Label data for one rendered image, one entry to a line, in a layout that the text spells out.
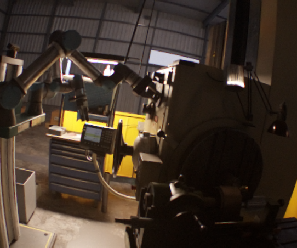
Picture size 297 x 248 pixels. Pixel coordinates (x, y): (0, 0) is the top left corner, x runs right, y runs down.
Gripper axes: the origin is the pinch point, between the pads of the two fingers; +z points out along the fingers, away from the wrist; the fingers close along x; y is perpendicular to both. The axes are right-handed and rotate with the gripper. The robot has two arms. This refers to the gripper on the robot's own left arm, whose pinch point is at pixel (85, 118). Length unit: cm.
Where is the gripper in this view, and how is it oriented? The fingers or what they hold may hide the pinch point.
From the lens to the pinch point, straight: 165.3
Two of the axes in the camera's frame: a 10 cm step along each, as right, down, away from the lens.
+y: 9.7, -2.4, 0.2
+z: 2.4, 9.7, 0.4
